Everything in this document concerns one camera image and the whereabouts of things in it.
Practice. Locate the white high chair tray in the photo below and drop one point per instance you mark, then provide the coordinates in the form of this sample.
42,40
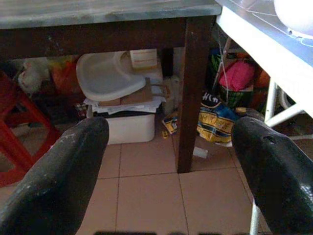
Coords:
107,78

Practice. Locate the red plastic stool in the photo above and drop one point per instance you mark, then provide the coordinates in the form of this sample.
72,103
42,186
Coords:
17,137

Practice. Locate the white plush toy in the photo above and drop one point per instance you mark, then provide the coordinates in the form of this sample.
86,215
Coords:
33,76

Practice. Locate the white paper scrap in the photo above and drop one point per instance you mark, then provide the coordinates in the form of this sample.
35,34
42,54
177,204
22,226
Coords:
200,152

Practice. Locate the dark wooden table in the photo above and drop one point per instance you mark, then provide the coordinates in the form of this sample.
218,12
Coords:
97,27

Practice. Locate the white round bowl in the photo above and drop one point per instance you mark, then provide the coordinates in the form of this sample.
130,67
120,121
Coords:
294,14

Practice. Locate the blue yellow plastic bag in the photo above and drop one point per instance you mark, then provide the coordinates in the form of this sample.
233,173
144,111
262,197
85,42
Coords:
216,121

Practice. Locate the white folding table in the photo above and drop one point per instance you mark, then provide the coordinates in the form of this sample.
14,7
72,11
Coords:
276,61

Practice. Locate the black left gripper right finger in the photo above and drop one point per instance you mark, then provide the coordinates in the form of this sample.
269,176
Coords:
278,171

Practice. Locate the pink cloth bundle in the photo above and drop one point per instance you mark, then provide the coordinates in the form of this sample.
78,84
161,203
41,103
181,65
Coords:
236,74

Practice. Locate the small yellow blue packet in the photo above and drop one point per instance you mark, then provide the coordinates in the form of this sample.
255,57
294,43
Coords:
170,123

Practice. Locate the brown paper bag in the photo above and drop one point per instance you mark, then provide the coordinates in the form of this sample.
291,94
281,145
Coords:
141,94

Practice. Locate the white plastic storage box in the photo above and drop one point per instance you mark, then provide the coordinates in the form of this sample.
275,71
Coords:
132,128

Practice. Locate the white red printed carton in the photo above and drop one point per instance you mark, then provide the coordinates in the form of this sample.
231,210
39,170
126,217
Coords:
143,60

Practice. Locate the green watermelon print bag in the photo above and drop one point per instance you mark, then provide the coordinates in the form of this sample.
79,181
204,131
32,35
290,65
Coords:
236,98

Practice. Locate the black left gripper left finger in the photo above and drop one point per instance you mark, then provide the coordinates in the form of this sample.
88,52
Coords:
51,181

